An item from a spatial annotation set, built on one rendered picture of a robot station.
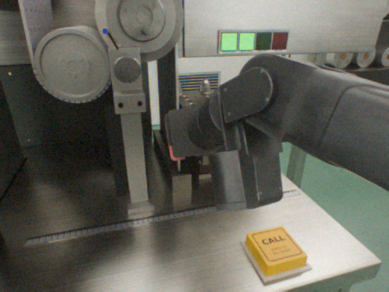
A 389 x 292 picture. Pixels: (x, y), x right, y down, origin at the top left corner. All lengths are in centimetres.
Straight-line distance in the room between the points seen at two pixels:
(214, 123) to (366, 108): 13
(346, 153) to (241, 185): 11
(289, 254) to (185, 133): 24
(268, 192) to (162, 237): 28
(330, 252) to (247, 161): 30
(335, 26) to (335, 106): 94
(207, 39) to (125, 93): 47
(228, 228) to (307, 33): 74
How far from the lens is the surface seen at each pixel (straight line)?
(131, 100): 45
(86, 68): 50
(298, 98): 20
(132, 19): 48
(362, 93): 19
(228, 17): 90
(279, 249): 46
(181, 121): 36
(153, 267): 45
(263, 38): 94
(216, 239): 49
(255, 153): 25
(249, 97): 22
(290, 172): 149
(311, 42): 106
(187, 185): 60
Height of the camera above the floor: 124
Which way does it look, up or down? 25 degrees down
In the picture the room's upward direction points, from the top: straight up
